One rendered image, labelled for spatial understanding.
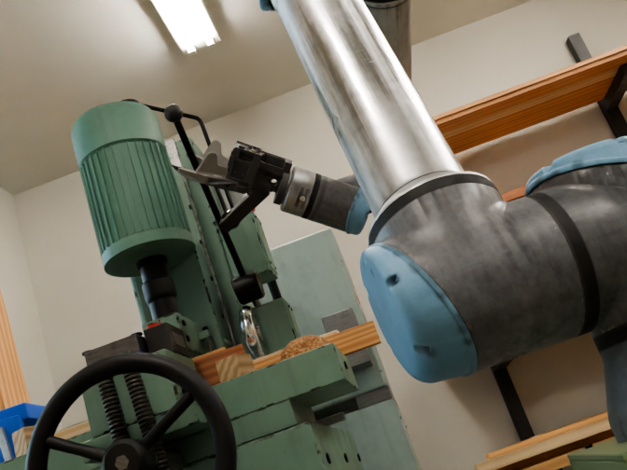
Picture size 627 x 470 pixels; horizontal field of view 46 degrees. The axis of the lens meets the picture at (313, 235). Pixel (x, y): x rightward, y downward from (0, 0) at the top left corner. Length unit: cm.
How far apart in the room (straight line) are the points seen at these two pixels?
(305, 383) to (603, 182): 59
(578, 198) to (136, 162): 92
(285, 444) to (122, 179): 59
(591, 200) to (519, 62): 339
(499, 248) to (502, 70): 341
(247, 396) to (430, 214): 56
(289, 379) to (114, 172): 54
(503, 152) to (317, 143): 95
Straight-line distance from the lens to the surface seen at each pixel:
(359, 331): 133
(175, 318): 136
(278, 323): 152
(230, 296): 158
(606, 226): 74
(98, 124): 150
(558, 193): 77
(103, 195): 145
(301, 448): 117
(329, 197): 139
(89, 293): 404
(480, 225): 72
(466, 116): 343
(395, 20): 125
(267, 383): 118
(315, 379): 117
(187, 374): 102
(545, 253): 72
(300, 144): 396
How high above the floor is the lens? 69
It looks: 18 degrees up
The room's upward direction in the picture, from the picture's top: 19 degrees counter-clockwise
